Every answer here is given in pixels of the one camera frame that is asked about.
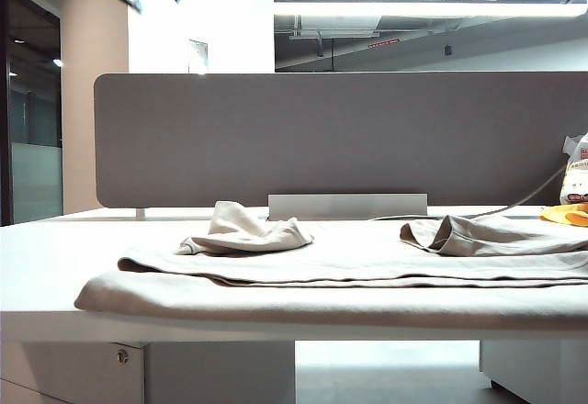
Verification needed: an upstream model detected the white drawer cabinet with lock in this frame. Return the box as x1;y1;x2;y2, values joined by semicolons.
0;342;296;404

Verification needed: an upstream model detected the long ceiling light strip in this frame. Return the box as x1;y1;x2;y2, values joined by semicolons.
274;1;588;17

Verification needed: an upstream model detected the grey desk partition panel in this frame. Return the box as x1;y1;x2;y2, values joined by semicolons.
93;72;588;208

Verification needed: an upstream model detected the yellow cloth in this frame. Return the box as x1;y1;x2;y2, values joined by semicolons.
539;202;588;229

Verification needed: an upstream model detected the white wall switch plate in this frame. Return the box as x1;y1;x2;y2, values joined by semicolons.
187;39;209;74

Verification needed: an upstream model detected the beige T-shirt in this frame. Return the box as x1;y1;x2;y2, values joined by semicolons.
73;200;588;325

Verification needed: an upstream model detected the white printed snack bag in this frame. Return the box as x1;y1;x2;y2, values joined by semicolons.
560;132;588;206

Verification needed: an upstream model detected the grey cable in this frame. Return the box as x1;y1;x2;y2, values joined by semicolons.
371;167;569;220

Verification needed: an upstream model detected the dark framed glass door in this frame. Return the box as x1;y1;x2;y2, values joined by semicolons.
0;0;64;227

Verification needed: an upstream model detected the grey cable box flap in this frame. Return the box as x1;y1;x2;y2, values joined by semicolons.
267;193;429;220

